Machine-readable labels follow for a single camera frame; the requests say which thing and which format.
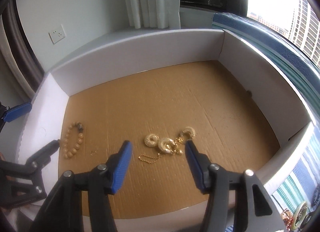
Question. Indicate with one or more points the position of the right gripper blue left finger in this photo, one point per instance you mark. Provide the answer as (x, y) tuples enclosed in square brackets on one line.
[(113, 172)]

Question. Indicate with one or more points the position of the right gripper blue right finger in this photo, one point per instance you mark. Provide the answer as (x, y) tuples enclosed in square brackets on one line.
[(201, 167)]

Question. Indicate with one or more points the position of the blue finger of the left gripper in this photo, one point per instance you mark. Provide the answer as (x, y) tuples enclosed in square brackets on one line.
[(16, 112), (42, 157)]

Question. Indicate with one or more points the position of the pale green jade bangle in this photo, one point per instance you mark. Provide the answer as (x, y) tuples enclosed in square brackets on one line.
[(299, 215)]

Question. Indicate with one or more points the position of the white cardboard box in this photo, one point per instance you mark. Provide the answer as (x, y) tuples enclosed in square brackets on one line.
[(246, 114)]

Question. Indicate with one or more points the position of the striped blue green bedspread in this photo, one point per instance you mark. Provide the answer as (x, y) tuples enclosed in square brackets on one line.
[(302, 184)]

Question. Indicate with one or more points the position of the white wall power socket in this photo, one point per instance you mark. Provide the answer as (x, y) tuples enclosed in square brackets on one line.
[(57, 34)]

